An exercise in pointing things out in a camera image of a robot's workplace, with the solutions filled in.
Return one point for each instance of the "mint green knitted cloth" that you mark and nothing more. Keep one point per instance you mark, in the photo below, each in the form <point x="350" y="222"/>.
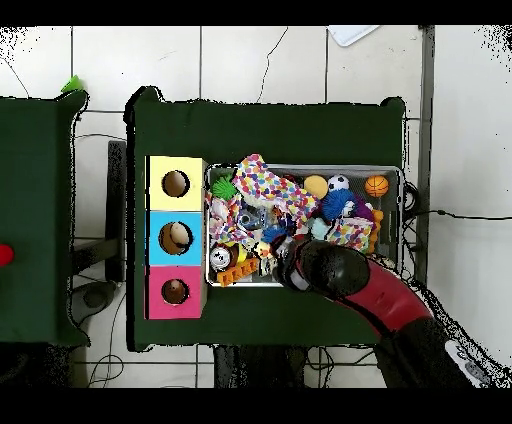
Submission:
<point x="318" y="228"/>

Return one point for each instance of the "orange plastic building brick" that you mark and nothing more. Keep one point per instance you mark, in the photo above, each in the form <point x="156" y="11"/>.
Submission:
<point x="236" y="274"/>

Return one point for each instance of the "colourful dotted cloth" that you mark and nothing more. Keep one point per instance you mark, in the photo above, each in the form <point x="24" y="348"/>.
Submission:
<point x="352" y="232"/>
<point x="264" y="184"/>

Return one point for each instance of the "purple spiky toy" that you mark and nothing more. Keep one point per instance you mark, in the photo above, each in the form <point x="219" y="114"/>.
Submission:
<point x="364" y="208"/>

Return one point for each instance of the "brown teddy bear plush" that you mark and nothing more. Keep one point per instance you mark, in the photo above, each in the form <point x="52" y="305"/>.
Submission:
<point x="174" y="286"/>

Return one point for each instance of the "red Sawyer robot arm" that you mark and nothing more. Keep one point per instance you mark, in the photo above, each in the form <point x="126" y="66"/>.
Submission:
<point x="380" y="296"/>

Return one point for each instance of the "wooden box with three holes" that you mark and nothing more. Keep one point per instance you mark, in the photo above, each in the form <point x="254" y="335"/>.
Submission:
<point x="192" y="200"/>

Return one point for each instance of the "shallow metal mesh bin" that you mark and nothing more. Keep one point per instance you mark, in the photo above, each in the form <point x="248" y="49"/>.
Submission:
<point x="384" y="171"/>

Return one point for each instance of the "green spiky ball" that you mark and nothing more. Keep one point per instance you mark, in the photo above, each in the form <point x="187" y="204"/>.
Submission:
<point x="224" y="188"/>

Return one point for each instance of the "orange foam cylinder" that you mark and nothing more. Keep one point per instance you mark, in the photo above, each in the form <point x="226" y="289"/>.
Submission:
<point x="316" y="186"/>

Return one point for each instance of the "blue spiky ball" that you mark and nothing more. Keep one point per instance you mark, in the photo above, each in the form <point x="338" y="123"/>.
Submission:
<point x="334" y="204"/>

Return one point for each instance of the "dark green tablecloth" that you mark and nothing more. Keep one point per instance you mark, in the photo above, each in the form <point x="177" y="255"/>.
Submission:
<point x="260" y="132"/>
<point x="36" y="200"/>

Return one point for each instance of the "small soccer ball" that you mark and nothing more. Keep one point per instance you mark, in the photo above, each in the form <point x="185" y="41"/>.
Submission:
<point x="338" y="182"/>

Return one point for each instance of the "small orange basketball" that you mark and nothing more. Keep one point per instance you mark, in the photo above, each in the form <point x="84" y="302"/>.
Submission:
<point x="376" y="186"/>

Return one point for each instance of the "white board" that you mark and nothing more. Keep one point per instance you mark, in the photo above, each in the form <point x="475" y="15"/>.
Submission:
<point x="352" y="34"/>

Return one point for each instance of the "bright green object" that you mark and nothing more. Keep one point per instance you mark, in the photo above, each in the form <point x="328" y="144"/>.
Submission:
<point x="72" y="84"/>

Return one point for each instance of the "red plastic object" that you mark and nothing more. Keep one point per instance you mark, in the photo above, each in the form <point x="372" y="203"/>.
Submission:
<point x="4" y="255"/>

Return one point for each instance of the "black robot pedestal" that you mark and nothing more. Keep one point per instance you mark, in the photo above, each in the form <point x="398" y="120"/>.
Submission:
<point x="256" y="368"/>

